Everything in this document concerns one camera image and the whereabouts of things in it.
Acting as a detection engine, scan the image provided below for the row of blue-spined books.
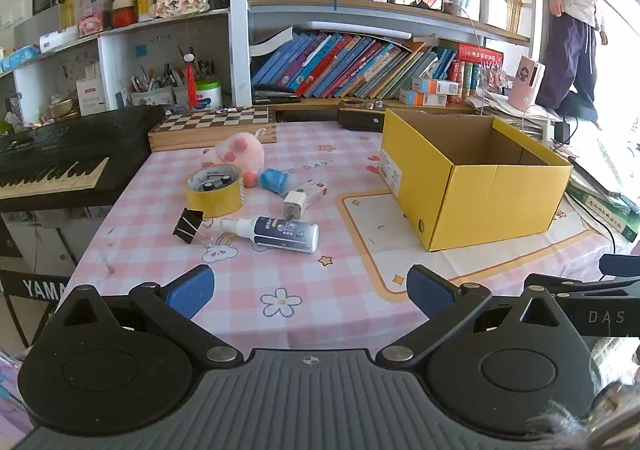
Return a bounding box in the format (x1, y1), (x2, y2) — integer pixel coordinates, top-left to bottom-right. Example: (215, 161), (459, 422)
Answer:
(250, 30), (506, 101)

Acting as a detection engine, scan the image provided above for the pen holder with pens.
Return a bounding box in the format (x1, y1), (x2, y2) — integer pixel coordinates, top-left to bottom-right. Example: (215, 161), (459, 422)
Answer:
(131, 64), (176, 106)

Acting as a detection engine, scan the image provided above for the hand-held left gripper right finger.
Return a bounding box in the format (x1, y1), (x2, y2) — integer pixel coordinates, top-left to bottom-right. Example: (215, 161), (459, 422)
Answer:
(375, 264), (581, 367)

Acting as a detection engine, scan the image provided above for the black cable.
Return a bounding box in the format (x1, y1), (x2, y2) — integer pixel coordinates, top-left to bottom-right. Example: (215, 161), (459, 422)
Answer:
(564, 190), (618, 256)

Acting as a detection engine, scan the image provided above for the yellow tape roll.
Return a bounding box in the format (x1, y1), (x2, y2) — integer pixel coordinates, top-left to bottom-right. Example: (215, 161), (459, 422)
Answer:
(186, 165), (246, 219)

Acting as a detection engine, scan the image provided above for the red thick book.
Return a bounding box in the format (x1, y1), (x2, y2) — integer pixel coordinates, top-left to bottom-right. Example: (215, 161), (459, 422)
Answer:
(457, 43), (503, 62)

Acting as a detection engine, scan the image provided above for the pink plush pig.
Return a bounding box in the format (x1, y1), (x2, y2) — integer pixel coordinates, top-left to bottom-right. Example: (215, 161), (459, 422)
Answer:
(201, 127), (266, 188)

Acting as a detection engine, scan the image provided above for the black box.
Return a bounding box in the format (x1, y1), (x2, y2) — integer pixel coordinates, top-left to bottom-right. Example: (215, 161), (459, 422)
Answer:
(337, 108), (386, 132)

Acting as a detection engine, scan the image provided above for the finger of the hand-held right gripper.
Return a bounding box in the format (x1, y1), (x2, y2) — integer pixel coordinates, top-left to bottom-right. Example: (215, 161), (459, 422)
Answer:
(599, 254), (640, 278)
(524, 273), (640, 302)

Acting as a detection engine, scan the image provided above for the white charger plug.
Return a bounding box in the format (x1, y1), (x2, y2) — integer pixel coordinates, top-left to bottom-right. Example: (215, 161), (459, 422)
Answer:
(282, 189), (309, 221)

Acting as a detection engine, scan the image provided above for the blue tissue pack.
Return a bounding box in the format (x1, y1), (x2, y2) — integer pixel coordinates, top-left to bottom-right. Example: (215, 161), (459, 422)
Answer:
(0, 45), (41, 74)

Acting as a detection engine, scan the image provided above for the black flat case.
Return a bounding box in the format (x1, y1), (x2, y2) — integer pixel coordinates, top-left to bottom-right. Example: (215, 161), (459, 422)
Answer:
(252, 84), (301, 105)

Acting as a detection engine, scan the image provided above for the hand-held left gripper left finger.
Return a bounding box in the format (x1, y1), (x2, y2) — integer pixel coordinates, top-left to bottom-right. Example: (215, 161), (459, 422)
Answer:
(47, 264), (246, 367)

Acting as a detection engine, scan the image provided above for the small white printed box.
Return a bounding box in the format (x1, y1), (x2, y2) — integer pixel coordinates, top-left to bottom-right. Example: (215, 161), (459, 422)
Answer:
(296, 179), (329, 203)

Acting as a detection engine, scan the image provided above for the green thick book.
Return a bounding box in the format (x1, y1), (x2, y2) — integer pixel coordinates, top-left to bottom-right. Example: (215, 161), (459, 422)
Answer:
(567, 180), (640, 242)

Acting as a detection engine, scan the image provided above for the black keyboard stand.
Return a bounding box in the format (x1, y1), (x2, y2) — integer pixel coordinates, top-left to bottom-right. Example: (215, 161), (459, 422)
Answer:
(0, 210), (76, 351)

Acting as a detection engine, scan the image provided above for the yellow cardboard box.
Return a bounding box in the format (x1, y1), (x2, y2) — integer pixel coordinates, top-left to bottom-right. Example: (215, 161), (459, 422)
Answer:
(378, 108), (574, 252)

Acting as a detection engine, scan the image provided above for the pink cylindrical device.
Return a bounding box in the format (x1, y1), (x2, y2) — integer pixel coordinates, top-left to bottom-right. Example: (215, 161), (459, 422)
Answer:
(507, 55), (546, 111)

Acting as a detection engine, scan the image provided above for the orange white small box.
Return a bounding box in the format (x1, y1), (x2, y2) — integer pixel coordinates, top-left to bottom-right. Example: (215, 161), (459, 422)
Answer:
(399, 89), (448, 107)
(412, 78), (460, 95)

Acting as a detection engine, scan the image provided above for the green-lidded white jar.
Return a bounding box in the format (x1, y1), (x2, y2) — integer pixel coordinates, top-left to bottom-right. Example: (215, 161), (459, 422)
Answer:
(194, 79), (223, 111)

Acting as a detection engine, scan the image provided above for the white spray bottle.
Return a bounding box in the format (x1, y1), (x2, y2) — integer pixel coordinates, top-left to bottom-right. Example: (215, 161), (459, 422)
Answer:
(219, 215), (320, 254)

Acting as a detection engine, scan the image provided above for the pile of papers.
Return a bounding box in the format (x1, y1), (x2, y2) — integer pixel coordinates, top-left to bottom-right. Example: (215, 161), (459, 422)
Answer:
(470, 90), (566, 136)

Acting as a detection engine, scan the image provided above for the black electronic keyboard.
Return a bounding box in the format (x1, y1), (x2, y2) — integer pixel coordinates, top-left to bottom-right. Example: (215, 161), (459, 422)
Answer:
(0, 105), (166, 213)

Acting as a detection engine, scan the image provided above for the white bookshelf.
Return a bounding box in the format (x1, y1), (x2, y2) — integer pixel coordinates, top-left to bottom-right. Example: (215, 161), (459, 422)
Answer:
(0, 0), (551, 131)

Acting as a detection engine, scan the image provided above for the wooden chessboard box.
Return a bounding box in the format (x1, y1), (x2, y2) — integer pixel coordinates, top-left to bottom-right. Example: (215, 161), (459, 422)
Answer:
(148, 105), (278, 152)

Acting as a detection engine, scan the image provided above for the blue plastic bag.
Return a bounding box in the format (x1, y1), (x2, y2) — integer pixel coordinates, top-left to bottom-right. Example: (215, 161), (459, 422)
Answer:
(259, 168), (297, 193)

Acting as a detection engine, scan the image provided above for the red tassel ornament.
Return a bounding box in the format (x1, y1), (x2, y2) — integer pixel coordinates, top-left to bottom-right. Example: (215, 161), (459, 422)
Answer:
(182, 48), (199, 108)

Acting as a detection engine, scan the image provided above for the white charging cable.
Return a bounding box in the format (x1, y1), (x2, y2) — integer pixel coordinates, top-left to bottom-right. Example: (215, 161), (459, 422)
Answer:
(452, 5), (485, 106)

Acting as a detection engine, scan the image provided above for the black binder clip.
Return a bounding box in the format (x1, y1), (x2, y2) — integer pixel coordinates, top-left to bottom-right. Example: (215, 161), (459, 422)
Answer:
(172, 207), (217, 247)

